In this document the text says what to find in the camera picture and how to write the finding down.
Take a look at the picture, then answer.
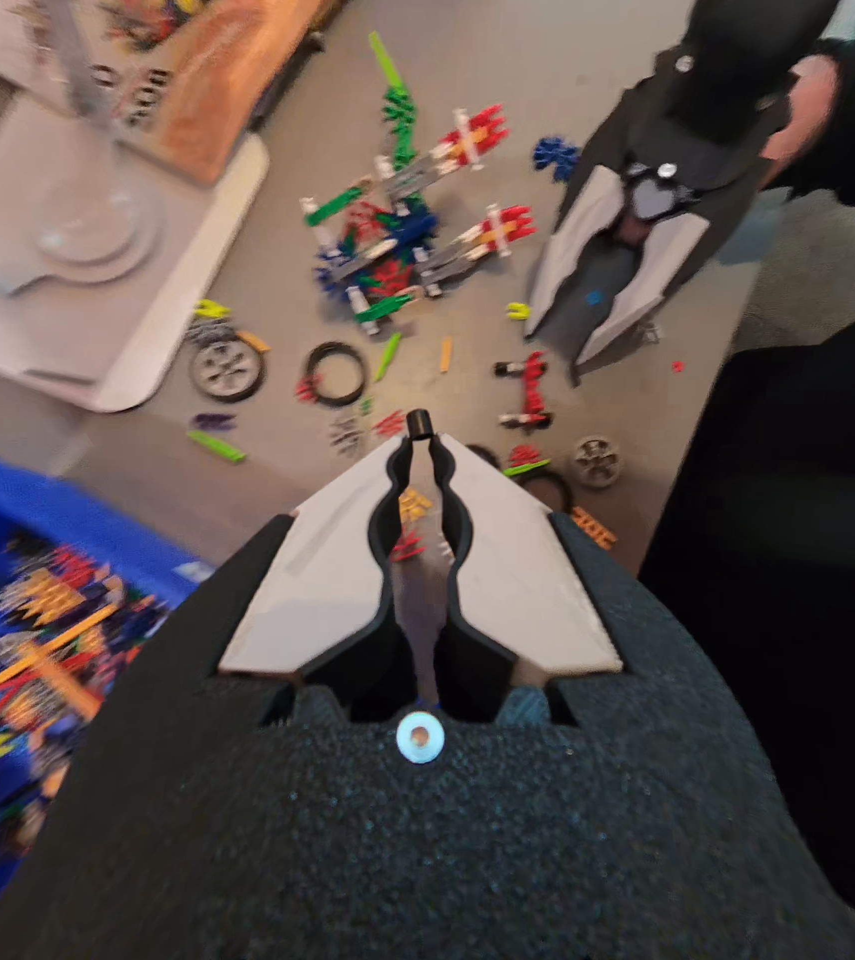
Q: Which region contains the grey wheel with black tire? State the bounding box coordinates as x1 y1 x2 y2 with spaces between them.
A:
187 333 267 406

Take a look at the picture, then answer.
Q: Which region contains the person's right hand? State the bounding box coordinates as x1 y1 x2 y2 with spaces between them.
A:
761 52 845 162

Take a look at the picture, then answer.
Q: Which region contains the red connector rod assembly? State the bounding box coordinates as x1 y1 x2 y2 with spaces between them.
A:
493 351 555 432

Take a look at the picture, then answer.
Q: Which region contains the grey spoked wheel hub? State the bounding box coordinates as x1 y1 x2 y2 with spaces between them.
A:
570 435 625 490

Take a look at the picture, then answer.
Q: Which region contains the grey fan connector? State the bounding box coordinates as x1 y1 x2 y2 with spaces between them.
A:
326 416 367 457

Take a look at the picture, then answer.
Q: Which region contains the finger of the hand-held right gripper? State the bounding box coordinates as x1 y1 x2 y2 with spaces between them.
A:
570 216 712 387
523 163 627 342

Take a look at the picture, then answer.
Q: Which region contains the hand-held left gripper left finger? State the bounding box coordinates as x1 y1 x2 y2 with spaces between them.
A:
216 433 417 684

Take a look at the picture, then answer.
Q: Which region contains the multicolour construction toy model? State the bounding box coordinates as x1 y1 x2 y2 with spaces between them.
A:
300 30 537 339

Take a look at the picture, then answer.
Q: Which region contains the orange printed toy box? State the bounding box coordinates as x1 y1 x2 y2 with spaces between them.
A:
90 0 331 185

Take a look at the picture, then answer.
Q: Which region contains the blue snowflake connector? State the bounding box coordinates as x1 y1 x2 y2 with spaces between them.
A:
532 135 582 181

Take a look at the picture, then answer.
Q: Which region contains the pile of construction toy pieces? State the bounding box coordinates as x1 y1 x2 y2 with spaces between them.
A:
0 528 174 864

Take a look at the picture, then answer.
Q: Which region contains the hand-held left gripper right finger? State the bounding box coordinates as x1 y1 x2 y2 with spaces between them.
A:
427 433 625 684

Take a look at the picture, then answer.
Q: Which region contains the person's black clothing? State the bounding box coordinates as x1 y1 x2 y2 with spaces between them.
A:
637 296 855 912

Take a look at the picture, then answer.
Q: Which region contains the silver monitor stand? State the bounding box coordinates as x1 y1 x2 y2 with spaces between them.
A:
0 0 271 415

